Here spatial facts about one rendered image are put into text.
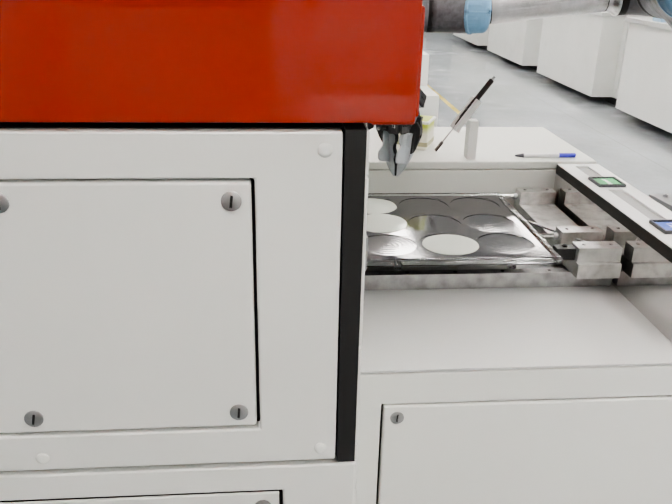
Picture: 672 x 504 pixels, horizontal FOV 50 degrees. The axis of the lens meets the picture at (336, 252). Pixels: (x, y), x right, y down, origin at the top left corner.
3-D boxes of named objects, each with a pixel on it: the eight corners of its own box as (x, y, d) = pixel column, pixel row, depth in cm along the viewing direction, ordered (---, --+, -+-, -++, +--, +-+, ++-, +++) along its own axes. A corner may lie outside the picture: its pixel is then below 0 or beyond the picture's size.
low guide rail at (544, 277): (342, 291, 130) (342, 275, 129) (341, 286, 132) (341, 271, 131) (610, 286, 134) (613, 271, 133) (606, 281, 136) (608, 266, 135)
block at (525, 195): (519, 204, 159) (520, 191, 158) (514, 199, 162) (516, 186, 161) (554, 204, 159) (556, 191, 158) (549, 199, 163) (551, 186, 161)
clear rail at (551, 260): (350, 268, 122) (350, 261, 122) (349, 265, 124) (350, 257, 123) (564, 265, 125) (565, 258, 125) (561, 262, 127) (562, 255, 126)
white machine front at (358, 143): (337, 461, 86) (345, 129, 71) (305, 224, 161) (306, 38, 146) (362, 460, 87) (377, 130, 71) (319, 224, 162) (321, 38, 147)
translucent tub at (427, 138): (395, 148, 168) (396, 118, 166) (403, 141, 175) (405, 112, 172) (426, 151, 166) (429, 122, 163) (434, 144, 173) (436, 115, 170)
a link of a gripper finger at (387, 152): (371, 179, 140) (372, 131, 136) (384, 171, 145) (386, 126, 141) (385, 181, 139) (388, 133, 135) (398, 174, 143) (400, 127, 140)
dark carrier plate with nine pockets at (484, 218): (356, 262, 124) (356, 259, 123) (338, 198, 155) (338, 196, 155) (552, 259, 127) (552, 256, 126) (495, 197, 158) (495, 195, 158)
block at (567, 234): (560, 246, 136) (562, 231, 135) (553, 239, 139) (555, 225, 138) (601, 245, 137) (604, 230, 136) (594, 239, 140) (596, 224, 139)
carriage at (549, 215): (576, 279, 129) (578, 264, 128) (513, 212, 163) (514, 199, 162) (619, 279, 130) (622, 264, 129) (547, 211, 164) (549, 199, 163)
